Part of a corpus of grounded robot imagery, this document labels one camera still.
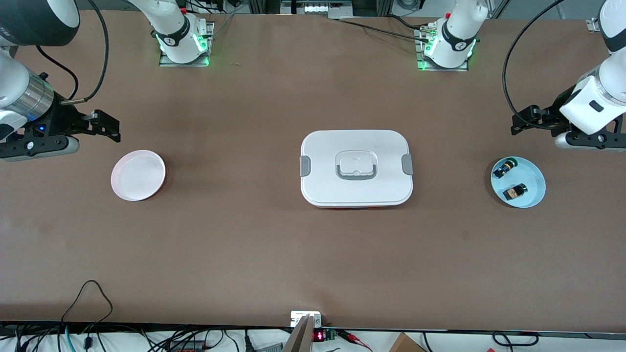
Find orange push button switch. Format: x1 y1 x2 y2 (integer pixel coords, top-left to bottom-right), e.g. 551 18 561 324
503 183 528 201

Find black blue small part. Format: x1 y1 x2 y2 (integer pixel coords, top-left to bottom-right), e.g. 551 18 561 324
493 157 519 179

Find pink round plate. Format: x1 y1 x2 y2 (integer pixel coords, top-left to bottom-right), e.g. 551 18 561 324
111 150 166 202

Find light blue round plate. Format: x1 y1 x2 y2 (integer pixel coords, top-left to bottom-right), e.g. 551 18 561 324
491 156 546 209

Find white lidded lunch box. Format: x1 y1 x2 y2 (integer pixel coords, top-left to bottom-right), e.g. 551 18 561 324
299 130 414 209

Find grey power strip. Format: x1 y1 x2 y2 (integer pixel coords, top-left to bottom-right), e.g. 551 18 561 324
280 0 353 19

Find brown cardboard box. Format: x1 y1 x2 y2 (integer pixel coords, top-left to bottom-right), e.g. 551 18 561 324
389 332 427 352

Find small white box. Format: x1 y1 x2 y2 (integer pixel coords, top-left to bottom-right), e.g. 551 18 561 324
291 311 322 328

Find red clip leads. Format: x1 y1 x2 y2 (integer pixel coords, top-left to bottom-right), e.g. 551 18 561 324
336 330 373 352

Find grey slanted bar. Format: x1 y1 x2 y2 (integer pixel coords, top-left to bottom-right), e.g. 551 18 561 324
283 315 316 352

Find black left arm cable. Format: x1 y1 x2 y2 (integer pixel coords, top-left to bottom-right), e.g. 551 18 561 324
502 0 566 131

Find short black right arm cable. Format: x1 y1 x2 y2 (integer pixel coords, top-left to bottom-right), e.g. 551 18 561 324
36 45 79 101

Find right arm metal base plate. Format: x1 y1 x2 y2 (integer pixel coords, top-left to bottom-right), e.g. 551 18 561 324
159 22 215 67

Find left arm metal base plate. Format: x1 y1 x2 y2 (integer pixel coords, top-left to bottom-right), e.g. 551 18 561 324
415 27 469 72

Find looped black cable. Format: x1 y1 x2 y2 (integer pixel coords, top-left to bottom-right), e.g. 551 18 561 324
61 280 114 327

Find thin black table cable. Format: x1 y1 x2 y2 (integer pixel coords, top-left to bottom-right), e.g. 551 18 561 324
337 19 433 44

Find coiled black cable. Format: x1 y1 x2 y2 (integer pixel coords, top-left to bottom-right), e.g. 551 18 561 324
492 331 539 348

